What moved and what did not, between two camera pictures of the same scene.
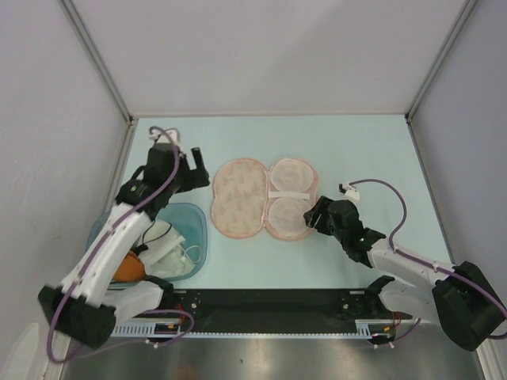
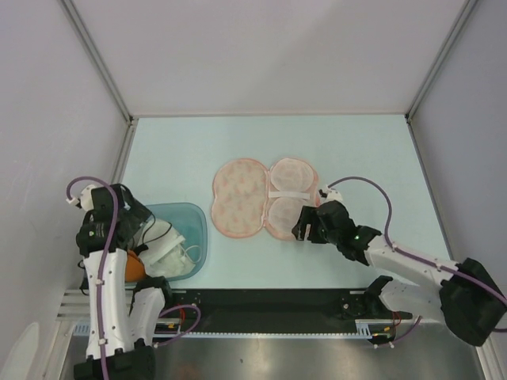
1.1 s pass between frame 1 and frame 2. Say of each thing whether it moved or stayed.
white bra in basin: stayed
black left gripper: moved
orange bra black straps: stayed
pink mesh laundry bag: stayed
